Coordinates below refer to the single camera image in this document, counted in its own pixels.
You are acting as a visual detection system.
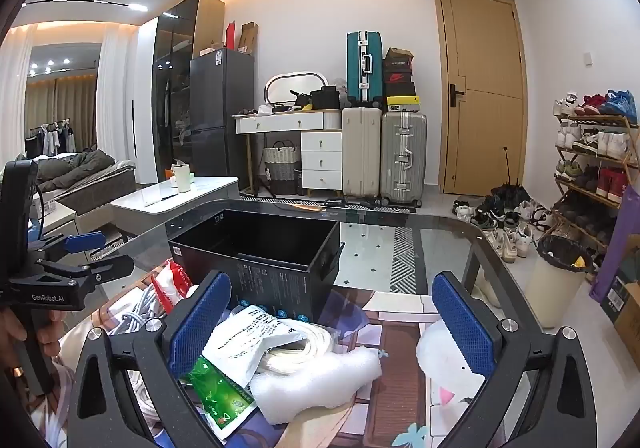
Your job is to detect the cream cup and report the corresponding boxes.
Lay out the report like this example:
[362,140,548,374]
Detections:
[172,163,193,193]

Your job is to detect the grey sofa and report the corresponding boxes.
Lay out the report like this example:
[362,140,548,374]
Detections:
[37,160,137,216]

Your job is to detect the wooden door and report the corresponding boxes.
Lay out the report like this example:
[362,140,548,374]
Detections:
[432,0,526,196]

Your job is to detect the woven laundry basket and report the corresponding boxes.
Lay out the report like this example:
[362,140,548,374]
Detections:
[262,140,302,196]

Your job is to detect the open brown shoe box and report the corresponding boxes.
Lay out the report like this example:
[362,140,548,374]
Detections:
[384,46,415,71]

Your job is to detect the oval white mirror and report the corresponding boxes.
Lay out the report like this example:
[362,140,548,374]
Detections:
[264,72,330,107]

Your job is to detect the white grey side table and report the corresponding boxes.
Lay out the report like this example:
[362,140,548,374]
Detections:
[110,175,241,231]

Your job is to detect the pile of floor shoes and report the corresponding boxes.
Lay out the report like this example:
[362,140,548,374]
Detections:
[452,183,556,263]

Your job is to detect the dark grey fridge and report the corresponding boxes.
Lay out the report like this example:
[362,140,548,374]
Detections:
[189,48,256,179]

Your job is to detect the clothes rail with garments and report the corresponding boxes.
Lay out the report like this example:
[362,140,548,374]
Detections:
[25,120,81,156]

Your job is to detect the white dressing table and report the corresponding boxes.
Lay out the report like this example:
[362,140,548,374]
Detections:
[232,108,343,196]

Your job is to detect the teal suitcase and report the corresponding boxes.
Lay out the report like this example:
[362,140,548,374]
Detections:
[346,31,385,106]

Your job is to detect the wooden shoe rack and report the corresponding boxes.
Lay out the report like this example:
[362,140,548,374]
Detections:
[552,90,640,249]

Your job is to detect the cream trash bin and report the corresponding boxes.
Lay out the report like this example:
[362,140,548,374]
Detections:
[526,234,593,329]

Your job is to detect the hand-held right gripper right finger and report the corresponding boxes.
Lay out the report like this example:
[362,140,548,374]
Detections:
[431,270,596,448]

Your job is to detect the white foam wrap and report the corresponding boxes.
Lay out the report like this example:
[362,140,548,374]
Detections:
[248,345,383,426]

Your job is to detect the open cardboard box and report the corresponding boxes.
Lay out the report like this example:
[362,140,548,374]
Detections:
[612,278,640,369]

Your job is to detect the beige suitcase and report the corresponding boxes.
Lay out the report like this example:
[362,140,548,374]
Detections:
[341,106,383,199]

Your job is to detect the purple mat bag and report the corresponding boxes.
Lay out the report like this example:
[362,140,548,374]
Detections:
[587,173,640,301]

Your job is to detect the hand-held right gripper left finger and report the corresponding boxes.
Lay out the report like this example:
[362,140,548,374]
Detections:
[67,270,233,448]

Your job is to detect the yellow white shoe box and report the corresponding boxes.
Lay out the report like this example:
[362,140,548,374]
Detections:
[386,95,421,113]

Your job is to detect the geometric patterned rug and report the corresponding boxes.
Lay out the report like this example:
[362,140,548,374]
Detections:
[387,227,428,295]

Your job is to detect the olive coat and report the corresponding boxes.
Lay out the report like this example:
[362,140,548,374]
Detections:
[37,149,118,193]

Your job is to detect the rows of shelved shoes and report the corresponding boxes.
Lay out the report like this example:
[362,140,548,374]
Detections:
[552,88,640,249]

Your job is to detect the green white packet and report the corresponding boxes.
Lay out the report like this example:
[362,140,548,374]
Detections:
[179,355,261,440]

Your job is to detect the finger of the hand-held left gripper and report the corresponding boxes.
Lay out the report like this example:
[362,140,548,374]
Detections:
[37,253,137,286]
[30,231,107,263]

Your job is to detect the flat brown carton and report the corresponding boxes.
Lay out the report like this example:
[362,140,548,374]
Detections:
[237,22,258,53]

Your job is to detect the black umbrella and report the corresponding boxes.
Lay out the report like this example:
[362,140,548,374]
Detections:
[492,145,531,209]

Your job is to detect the red white balloon bag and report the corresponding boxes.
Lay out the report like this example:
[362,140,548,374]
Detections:
[150,260,193,313]

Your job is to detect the silver suitcase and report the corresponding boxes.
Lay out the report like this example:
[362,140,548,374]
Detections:
[380,110,428,206]

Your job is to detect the white plush toy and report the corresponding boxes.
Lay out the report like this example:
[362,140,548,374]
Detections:
[416,319,487,406]

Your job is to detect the white cable bundle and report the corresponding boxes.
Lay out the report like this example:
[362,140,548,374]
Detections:
[107,285,168,336]

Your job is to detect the black bag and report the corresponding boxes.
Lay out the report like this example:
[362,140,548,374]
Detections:
[309,85,341,109]

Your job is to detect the printed desk mat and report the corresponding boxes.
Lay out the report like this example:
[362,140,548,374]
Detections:
[30,273,506,448]

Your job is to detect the dark glass cabinet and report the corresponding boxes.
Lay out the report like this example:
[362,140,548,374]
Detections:
[150,0,226,183]

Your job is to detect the striped floor runner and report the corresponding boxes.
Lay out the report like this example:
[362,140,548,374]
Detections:
[240,195,418,213]

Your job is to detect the white printed pouch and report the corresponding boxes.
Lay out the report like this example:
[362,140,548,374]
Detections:
[200,304,301,389]

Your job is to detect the white rope coil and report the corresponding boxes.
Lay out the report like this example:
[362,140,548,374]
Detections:
[257,320,346,376]

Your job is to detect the black cardboard box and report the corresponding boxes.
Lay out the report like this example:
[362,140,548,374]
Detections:
[167,209,346,323]

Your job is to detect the dark labelled box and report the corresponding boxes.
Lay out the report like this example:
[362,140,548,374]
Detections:
[602,273,633,323]

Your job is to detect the person's left hand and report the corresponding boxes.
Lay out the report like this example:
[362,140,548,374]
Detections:
[0,305,32,379]

